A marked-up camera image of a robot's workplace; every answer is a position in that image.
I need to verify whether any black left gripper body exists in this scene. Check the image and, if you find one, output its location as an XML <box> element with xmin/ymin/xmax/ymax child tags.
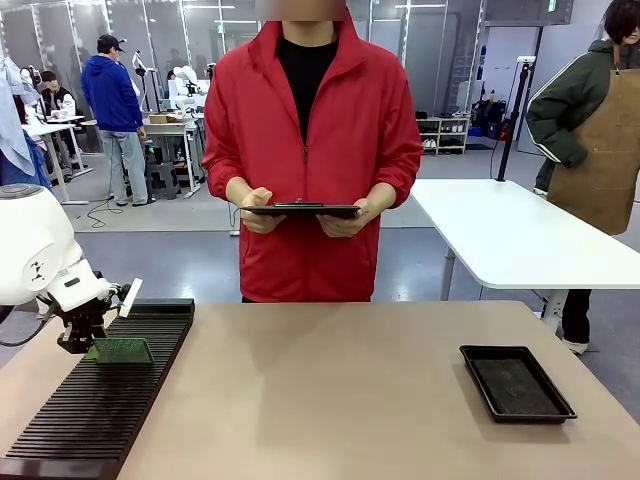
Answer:
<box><xmin>56</xmin><ymin>305</ymin><xmax>117</xmax><ymax>355</ymax></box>

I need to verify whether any green PCB board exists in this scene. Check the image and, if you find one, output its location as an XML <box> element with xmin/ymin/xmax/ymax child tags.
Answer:
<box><xmin>93</xmin><ymin>337</ymin><xmax>155</xmax><ymax>365</ymax></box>

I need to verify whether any black tablet clipboard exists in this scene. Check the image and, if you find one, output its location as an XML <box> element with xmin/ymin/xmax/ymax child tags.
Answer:
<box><xmin>239</xmin><ymin>202</ymin><xmax>362</xmax><ymax>220</ymax></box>

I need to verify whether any person's left forearm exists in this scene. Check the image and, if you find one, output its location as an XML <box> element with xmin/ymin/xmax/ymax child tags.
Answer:
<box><xmin>372</xmin><ymin>139</ymin><xmax>425</xmax><ymax>209</ymax></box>

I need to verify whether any person's right forearm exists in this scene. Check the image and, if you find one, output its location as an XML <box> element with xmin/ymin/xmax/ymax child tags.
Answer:
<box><xmin>203</xmin><ymin>134</ymin><xmax>251</xmax><ymax>204</ymax></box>

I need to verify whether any black slotted PCB rack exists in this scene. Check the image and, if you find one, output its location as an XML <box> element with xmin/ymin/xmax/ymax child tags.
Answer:
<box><xmin>0</xmin><ymin>298</ymin><xmax>196</xmax><ymax>480</ymax></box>

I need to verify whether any person's right hand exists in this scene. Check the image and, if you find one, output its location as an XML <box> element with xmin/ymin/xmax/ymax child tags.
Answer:
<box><xmin>225</xmin><ymin>178</ymin><xmax>289</xmax><ymax>235</ymax></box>

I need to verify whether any person's left hand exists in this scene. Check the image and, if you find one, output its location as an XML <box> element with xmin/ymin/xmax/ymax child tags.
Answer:
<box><xmin>315</xmin><ymin>182</ymin><xmax>396</xmax><ymax>239</ymax></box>

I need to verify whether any grey plastic stool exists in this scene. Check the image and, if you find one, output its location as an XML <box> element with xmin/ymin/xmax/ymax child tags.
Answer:
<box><xmin>145</xmin><ymin>160</ymin><xmax>181</xmax><ymax>201</ymax></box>

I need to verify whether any white background desk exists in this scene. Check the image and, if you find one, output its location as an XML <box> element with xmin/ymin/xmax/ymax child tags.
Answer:
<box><xmin>22</xmin><ymin>114</ymin><xmax>95</xmax><ymax>206</ymax></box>

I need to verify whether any hanging light blue garment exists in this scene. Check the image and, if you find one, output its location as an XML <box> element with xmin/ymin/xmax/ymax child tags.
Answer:
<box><xmin>0</xmin><ymin>54</ymin><xmax>55</xmax><ymax>190</ymax></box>

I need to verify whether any grey background workbench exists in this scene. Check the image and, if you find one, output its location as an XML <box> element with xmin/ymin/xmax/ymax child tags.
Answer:
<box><xmin>142</xmin><ymin>117</ymin><xmax>207</xmax><ymax>200</ymax></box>

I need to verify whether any seated person in dark jacket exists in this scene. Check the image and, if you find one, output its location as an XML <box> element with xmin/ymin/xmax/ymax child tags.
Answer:
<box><xmin>37</xmin><ymin>70</ymin><xmax>84</xmax><ymax>171</ymax></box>

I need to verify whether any person in blue hoodie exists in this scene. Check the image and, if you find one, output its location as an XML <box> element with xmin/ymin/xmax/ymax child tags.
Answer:
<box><xmin>81</xmin><ymin>34</ymin><xmax>157</xmax><ymax>208</ymax></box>

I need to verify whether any small white background robot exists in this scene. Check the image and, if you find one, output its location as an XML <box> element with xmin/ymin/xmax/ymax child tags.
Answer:
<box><xmin>167</xmin><ymin>64</ymin><xmax>212</xmax><ymax>115</ymax></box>

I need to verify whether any person in red jacket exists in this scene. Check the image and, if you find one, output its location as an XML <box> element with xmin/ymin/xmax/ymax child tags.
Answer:
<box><xmin>202</xmin><ymin>0</ymin><xmax>425</xmax><ymax>304</ymax></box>

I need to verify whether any low wooden shoe shelf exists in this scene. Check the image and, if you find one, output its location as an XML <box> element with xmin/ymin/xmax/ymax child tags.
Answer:
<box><xmin>415</xmin><ymin>116</ymin><xmax>471</xmax><ymax>156</ymax></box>

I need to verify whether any black shallow plastic tray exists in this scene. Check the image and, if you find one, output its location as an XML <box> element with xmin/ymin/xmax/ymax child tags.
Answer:
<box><xmin>458</xmin><ymin>344</ymin><xmax>578</xmax><ymax>425</ymax></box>

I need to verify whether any large white table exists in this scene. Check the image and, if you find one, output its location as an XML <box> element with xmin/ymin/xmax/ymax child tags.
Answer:
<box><xmin>408</xmin><ymin>178</ymin><xmax>640</xmax><ymax>335</ymax></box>

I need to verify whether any black pole stand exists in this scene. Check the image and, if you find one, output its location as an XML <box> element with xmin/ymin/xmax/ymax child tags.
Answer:
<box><xmin>493</xmin><ymin>55</ymin><xmax>537</xmax><ymax>182</ymax></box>

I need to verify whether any person in brown apron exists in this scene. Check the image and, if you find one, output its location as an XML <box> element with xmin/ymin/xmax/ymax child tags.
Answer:
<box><xmin>525</xmin><ymin>0</ymin><xmax>640</xmax><ymax>355</ymax></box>

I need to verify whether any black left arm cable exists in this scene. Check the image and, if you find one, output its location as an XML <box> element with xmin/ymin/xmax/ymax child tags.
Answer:
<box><xmin>0</xmin><ymin>297</ymin><xmax>55</xmax><ymax>348</ymax></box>

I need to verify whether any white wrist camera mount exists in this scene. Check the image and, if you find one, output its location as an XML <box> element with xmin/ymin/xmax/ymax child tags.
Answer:
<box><xmin>116</xmin><ymin>277</ymin><xmax>144</xmax><ymax>319</ymax></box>

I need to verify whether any black floor cable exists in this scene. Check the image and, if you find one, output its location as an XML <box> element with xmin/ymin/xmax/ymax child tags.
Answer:
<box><xmin>86</xmin><ymin>195</ymin><xmax>127</xmax><ymax>230</ymax></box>

